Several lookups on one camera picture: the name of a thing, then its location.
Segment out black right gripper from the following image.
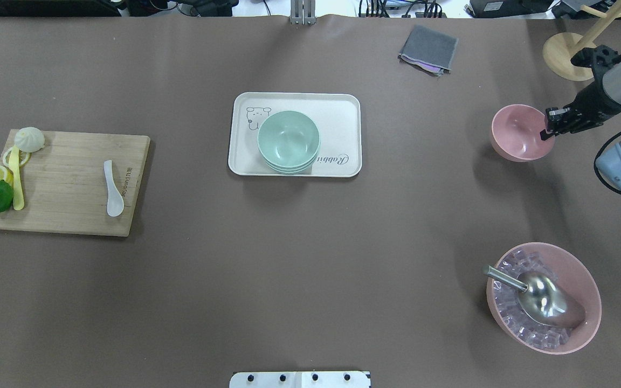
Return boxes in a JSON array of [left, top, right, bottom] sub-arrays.
[[540, 81, 621, 141]]

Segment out small pink bowl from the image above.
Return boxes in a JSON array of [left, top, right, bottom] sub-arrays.
[[489, 104, 555, 162]]

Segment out white ceramic spoon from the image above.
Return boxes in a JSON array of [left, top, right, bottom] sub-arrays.
[[103, 160, 124, 218]]

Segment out large pink bowl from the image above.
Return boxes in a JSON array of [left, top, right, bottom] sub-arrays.
[[486, 241, 602, 355]]

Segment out middle green bowl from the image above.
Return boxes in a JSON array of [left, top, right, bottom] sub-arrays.
[[262, 153, 318, 169]]

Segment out green bowl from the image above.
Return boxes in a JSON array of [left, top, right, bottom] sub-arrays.
[[257, 110, 321, 162], [267, 164, 313, 175], [262, 153, 318, 169]]

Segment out top green bowl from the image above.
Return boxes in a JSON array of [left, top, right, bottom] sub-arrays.
[[257, 110, 321, 162]]

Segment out bottom green bowl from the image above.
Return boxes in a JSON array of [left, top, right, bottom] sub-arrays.
[[267, 164, 313, 175]]

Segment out wooden mug tree stand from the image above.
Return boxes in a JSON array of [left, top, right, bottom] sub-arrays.
[[542, 1, 621, 81]]

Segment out clear ice cubes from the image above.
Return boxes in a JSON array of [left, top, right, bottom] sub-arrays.
[[493, 248, 572, 350]]

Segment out grey folded cloth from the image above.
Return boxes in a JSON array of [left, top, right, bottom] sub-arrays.
[[398, 25, 459, 77]]

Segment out metal ice scoop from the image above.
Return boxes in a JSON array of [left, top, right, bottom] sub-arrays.
[[483, 265, 586, 329]]

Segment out white rabbit tray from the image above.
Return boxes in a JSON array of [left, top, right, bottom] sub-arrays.
[[227, 92, 362, 178]]

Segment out bamboo cutting board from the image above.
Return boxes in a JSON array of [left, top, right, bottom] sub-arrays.
[[0, 131, 150, 237]]

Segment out lemon slice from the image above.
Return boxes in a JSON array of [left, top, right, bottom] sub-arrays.
[[0, 147, 31, 169]]

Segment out yellow plastic knife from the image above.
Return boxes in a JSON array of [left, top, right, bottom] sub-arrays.
[[8, 146, 25, 211]]

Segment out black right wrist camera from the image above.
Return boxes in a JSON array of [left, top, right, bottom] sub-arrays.
[[571, 45, 621, 70]]

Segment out aluminium frame post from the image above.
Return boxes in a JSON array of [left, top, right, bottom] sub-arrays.
[[290, 0, 317, 25]]

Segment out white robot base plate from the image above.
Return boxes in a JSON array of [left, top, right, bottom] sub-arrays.
[[229, 370, 372, 387]]

